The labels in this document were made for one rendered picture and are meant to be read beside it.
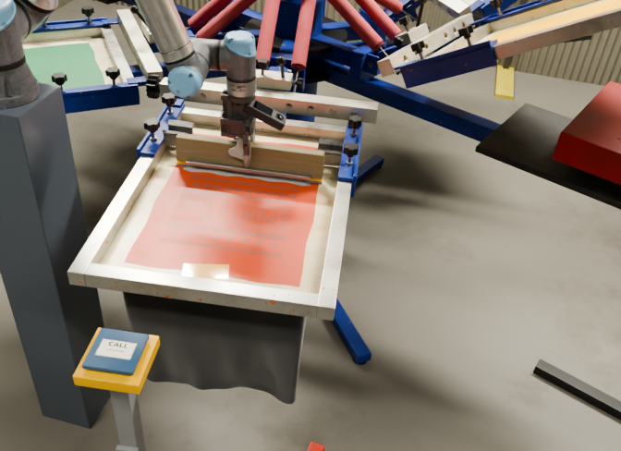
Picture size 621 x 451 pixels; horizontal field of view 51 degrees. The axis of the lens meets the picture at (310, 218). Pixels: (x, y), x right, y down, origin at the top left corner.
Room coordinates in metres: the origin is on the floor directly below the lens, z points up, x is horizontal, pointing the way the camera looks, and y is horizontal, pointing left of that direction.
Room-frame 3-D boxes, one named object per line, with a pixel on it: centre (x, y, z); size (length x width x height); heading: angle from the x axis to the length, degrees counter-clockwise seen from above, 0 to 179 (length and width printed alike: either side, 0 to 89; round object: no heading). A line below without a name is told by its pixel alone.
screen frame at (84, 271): (1.39, 0.19, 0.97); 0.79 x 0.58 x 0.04; 176
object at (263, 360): (1.10, 0.22, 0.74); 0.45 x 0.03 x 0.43; 86
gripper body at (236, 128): (1.51, 0.21, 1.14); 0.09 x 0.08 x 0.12; 86
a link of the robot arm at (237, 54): (1.51, 0.21, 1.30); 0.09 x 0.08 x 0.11; 88
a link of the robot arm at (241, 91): (1.51, 0.20, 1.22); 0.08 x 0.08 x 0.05
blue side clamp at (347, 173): (1.61, -0.10, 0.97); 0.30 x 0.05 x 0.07; 176
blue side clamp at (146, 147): (1.65, 0.45, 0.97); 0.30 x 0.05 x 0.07; 176
